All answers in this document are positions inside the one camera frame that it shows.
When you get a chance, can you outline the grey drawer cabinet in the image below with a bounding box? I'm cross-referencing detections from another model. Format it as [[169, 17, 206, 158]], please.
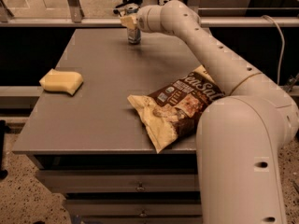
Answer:
[[13, 29, 202, 224]]

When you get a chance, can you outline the drawer with knob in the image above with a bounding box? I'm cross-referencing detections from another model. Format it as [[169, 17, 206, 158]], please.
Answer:
[[64, 200, 202, 217], [36, 169, 199, 193]]

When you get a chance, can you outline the middle drawer with knob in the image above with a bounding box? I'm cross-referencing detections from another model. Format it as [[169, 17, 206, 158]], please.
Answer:
[[64, 200, 202, 217]]

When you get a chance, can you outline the white cable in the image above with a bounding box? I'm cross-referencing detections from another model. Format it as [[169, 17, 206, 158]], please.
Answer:
[[262, 14, 286, 86]]

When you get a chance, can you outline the yellow sponge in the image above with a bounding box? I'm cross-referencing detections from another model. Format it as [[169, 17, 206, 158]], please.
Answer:
[[39, 69, 83, 95]]

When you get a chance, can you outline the Red Bull can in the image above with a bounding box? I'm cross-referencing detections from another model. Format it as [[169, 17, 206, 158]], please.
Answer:
[[124, 4, 141, 45]]

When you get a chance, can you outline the metal railing frame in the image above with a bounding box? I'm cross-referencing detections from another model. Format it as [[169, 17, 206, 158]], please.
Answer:
[[0, 0, 299, 28]]

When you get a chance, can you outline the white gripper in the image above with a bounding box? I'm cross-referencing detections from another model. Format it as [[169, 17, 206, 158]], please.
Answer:
[[120, 5, 163, 33]]

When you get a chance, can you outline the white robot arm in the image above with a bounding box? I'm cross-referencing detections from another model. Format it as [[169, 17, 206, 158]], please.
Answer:
[[121, 0, 298, 224]]

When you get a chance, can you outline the sea salt chips bag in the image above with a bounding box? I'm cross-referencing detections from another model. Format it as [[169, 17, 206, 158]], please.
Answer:
[[128, 65, 224, 153]]

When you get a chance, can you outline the top drawer with knob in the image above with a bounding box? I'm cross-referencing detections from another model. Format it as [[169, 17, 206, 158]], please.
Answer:
[[36, 169, 199, 193]]

